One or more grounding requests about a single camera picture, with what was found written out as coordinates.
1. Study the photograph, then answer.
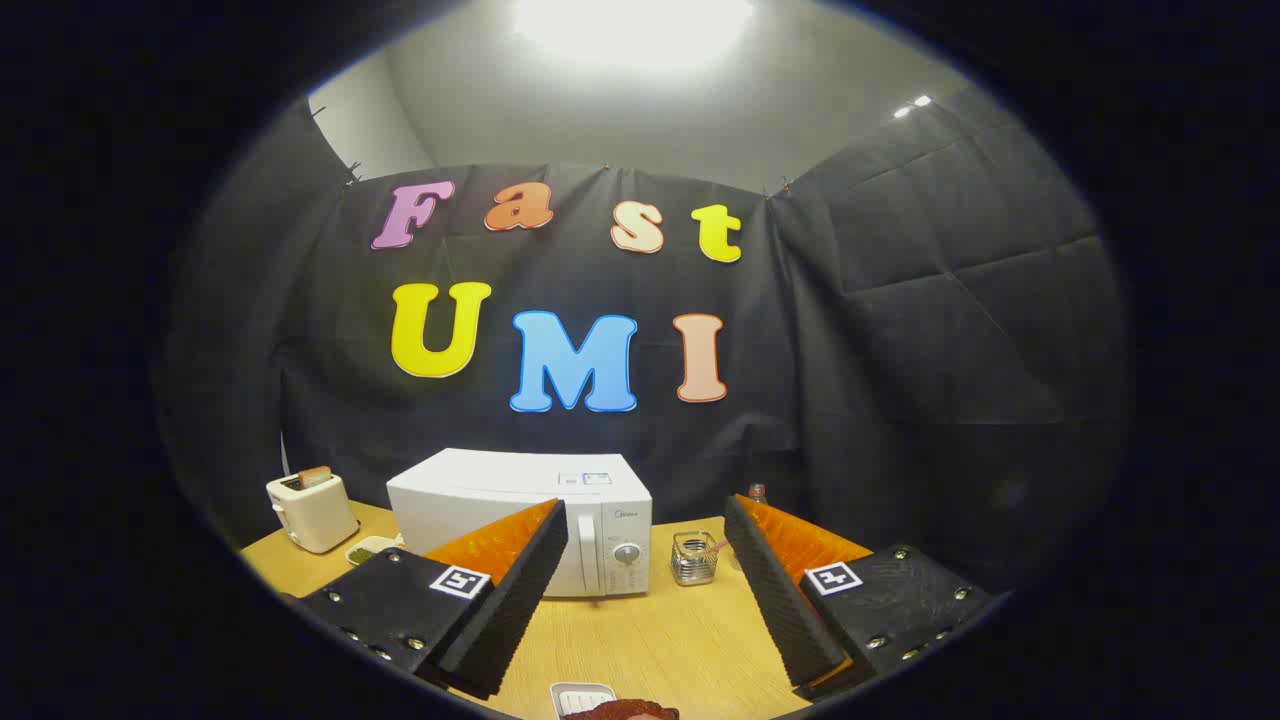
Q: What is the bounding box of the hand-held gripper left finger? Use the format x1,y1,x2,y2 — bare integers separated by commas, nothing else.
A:
297,498,569,701

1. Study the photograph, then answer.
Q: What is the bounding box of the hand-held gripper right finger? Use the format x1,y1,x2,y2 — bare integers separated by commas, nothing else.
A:
724,494,996,701

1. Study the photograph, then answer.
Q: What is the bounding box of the white toaster oven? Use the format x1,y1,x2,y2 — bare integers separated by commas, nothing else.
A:
386,448,654,599

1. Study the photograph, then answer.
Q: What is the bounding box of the red meat slice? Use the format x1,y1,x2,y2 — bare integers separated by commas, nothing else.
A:
575,698,681,720

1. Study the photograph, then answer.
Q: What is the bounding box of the cream toaster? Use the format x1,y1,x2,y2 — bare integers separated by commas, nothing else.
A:
266,470,361,554

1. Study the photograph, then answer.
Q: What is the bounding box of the white ribbed tray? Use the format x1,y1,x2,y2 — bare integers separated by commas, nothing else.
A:
550,682,618,720

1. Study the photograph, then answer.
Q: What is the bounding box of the white divided bean dish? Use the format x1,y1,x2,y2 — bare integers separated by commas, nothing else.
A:
345,535,406,567

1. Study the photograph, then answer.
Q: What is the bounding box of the ceiling light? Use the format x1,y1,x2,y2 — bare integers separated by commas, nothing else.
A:
510,0,756,61

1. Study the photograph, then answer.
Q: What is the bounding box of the wire mesh holder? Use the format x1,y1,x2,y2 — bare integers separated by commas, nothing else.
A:
671,531,719,587

